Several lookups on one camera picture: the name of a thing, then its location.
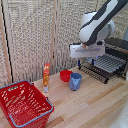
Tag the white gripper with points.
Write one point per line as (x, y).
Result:
(87, 50)

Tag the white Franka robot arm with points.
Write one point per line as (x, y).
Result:
(96, 23)

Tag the blue plastic cup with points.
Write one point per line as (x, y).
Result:
(75, 82)

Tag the red plastic bowl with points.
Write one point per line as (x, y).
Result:
(65, 76)

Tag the black dish rack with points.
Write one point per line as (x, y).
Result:
(120, 45)

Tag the orange red snack box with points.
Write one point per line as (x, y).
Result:
(46, 76)

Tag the beige woven folding screen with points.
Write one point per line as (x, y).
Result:
(30, 33)

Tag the red plastic shopping basket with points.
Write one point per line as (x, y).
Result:
(20, 101)

